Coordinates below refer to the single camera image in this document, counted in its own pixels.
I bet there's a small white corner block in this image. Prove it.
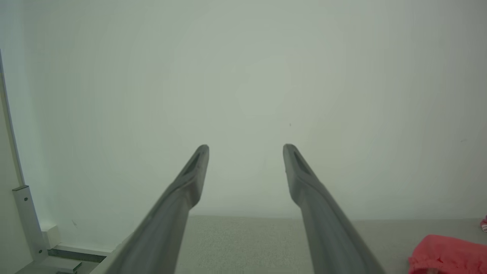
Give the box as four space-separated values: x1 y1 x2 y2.
41 225 61 250

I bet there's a white partition panel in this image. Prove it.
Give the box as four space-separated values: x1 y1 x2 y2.
0 49 35 274

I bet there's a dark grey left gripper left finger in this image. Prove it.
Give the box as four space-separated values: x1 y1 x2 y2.
106 143 210 274

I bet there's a grey fabric sofa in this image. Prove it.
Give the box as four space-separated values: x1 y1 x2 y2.
89 215 487 274

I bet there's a metal corner bracket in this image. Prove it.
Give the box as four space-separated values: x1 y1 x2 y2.
12 185 49 263

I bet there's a grey metal panel foot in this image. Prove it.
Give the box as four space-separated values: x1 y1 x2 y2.
23 248 108 274

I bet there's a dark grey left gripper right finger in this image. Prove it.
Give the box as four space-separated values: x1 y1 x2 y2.
282 143 387 274

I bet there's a red shorts white stripe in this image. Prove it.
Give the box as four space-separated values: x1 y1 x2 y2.
408 234 487 274

